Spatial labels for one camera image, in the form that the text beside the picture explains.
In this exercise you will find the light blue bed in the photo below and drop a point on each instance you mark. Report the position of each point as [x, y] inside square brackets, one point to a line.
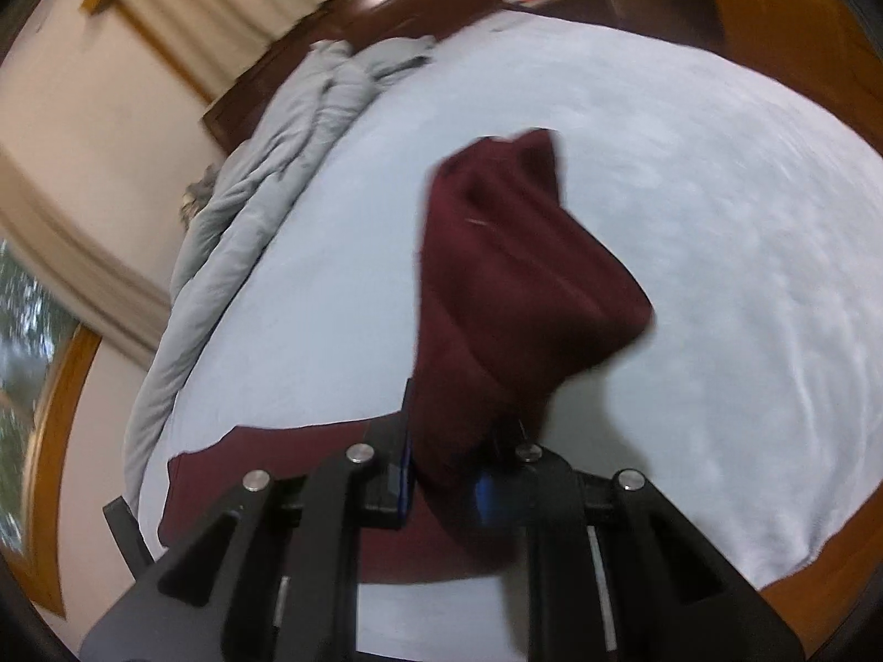
[690, 234]

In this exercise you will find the wooden window frame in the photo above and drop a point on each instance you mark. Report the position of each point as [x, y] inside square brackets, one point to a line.
[55, 469]

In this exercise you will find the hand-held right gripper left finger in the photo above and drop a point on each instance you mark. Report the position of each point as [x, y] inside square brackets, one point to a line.
[394, 476]

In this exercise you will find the dark wooden headboard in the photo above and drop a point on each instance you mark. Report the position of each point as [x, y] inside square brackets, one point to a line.
[359, 21]

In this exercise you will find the dark red pants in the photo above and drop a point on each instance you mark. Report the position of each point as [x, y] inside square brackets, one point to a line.
[503, 276]

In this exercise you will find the grey rumpled duvet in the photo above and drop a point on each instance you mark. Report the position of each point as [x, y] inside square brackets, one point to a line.
[262, 172]

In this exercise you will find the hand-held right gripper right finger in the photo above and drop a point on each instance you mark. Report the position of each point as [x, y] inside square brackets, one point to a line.
[487, 496]

